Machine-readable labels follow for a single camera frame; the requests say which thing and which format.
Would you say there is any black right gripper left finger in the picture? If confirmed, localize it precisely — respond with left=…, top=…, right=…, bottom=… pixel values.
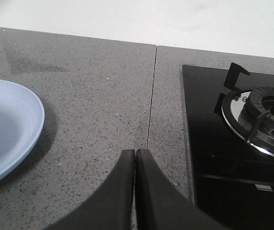
left=46, top=149, right=135, bottom=230

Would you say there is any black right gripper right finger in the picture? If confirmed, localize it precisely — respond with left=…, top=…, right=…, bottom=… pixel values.
left=135, top=149, right=226, bottom=230

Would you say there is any light blue plate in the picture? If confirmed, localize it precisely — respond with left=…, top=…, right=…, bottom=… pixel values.
left=0, top=80, right=45, bottom=180

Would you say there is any black glass gas stove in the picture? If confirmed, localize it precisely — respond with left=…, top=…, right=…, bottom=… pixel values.
left=182, top=65, right=274, bottom=230

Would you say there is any gas burner with grate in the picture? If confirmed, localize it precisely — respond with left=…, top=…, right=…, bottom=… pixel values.
left=214, top=62, right=274, bottom=157

